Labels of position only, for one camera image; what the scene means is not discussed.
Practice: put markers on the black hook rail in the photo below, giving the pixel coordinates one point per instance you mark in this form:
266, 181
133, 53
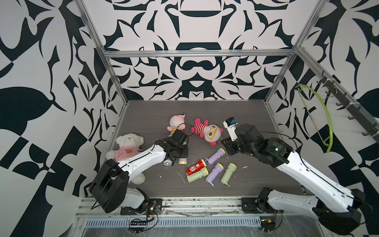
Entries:
346, 101

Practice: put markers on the light green flashlight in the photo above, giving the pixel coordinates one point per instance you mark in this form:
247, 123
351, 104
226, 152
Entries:
203, 172
228, 174

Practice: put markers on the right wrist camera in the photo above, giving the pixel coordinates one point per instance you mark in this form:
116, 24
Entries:
230, 126

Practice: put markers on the red flashlight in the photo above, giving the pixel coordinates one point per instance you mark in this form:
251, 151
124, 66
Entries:
196, 167

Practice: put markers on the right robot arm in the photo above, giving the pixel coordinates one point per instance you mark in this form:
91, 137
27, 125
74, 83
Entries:
334, 206

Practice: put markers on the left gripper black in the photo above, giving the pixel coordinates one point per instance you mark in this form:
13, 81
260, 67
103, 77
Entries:
185, 151

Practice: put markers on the purple flashlight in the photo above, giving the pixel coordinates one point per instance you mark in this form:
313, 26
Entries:
218, 168
183, 161
212, 159

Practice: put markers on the black connector box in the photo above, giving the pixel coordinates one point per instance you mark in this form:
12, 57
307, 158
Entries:
137, 225
267, 225

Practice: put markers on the black connector box left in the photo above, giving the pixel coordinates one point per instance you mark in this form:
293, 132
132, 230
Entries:
137, 225

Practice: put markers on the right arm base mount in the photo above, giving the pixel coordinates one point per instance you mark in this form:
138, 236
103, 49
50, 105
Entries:
259, 204

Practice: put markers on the blue flashlight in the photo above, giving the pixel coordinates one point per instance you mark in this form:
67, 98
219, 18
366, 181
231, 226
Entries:
168, 162

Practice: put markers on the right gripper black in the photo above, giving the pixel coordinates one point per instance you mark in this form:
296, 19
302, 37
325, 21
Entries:
227, 142

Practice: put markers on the green hoop on wall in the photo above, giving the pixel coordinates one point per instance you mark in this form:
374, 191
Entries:
329, 140

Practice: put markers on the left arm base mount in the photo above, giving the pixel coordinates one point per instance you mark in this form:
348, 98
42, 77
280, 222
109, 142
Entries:
137, 202

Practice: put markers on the white plush yellow glasses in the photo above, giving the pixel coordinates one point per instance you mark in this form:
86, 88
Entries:
210, 132

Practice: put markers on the black connector box right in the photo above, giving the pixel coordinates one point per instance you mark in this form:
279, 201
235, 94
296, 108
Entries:
267, 225

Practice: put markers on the pink plush striped shirt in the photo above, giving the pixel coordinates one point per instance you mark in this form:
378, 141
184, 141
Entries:
177, 122

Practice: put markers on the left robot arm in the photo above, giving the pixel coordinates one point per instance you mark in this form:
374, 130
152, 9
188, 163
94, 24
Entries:
110, 186

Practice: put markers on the white teddy bear pink shirt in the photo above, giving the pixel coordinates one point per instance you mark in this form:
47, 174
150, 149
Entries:
129, 146

